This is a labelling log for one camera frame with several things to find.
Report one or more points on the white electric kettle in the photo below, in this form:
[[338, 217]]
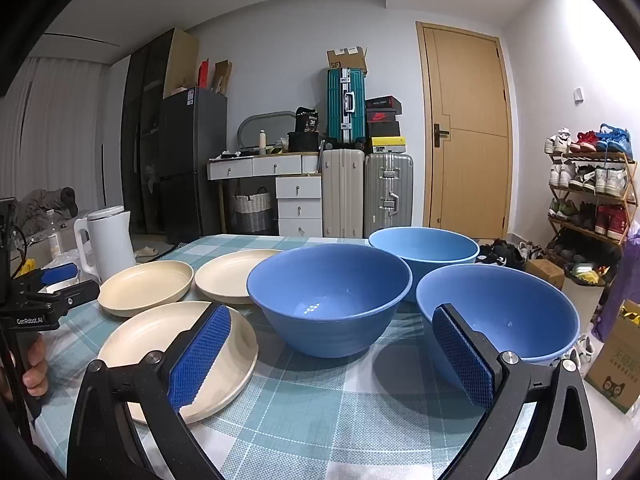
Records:
[[112, 245]]

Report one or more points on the beige suitcase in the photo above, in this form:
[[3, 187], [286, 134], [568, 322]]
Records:
[[342, 195]]

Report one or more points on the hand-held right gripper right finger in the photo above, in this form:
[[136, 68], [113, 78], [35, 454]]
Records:
[[460, 355]]

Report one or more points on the silver suitcase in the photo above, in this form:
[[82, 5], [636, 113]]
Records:
[[387, 185]]

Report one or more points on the pile of dark shoes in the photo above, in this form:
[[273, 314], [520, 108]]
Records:
[[505, 252]]

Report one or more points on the black glass cabinet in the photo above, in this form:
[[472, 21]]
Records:
[[142, 110]]

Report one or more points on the black paper bag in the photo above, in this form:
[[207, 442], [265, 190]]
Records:
[[307, 120]]

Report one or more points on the tall cardboard box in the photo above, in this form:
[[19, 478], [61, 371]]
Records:
[[182, 60]]

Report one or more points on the clear plastic bottle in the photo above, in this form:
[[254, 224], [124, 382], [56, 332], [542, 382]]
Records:
[[52, 235]]

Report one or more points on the flat brown cardboard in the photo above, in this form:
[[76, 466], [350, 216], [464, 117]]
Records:
[[223, 77]]

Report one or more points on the white drawer cabinet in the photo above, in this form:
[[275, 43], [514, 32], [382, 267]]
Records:
[[298, 210]]

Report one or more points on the wooden door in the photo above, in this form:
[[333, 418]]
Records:
[[470, 170]]

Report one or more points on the dark clothes pile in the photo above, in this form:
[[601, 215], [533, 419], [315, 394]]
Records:
[[50, 205]]

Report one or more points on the white light switch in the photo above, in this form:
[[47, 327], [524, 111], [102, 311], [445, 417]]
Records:
[[579, 95]]

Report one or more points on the light blue bowl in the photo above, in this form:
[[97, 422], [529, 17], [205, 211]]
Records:
[[425, 247]]

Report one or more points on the white sneaker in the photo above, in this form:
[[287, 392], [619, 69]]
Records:
[[584, 355]]

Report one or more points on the purple bag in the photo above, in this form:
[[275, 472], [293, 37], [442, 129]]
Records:
[[622, 280]]

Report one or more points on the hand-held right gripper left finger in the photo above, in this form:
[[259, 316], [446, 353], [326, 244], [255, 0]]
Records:
[[200, 355]]

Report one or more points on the dark grey refrigerator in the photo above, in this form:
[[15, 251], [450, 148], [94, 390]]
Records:
[[192, 160]]

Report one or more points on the cream plate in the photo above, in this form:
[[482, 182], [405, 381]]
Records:
[[145, 335], [145, 285], [225, 275]]

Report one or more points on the green printed cardboard box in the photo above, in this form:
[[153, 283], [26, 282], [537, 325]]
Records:
[[612, 360]]

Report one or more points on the small brown cardboard box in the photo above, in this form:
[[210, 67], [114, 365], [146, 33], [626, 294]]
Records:
[[545, 272]]

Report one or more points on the black shoe box red lid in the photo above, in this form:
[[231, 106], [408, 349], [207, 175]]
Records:
[[384, 105]]

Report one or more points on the teal checkered tablecloth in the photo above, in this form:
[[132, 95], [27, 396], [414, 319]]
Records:
[[320, 410]]

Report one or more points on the beige slipper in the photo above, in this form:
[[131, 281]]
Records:
[[147, 253]]

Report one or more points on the woven laundry basket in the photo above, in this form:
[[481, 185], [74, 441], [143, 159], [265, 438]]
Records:
[[253, 212]]

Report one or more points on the teal suitcase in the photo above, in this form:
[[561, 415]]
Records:
[[336, 105]]

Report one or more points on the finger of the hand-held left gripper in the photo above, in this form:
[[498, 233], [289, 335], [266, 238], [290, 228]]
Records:
[[57, 274], [80, 292]]

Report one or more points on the white curtain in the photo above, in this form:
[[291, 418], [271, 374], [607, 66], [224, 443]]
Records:
[[60, 125]]

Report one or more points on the oval mirror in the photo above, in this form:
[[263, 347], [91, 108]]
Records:
[[260, 127]]

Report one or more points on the person's left hand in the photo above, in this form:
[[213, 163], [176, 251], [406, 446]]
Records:
[[36, 370]]

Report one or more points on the black storage box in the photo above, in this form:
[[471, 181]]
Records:
[[303, 142]]

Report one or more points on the white dressing desk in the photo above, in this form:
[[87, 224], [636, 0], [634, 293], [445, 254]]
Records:
[[265, 165]]

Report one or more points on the white trash bin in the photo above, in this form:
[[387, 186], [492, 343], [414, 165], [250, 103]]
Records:
[[582, 300]]

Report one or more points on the white bottle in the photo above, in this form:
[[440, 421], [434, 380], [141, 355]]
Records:
[[262, 142]]

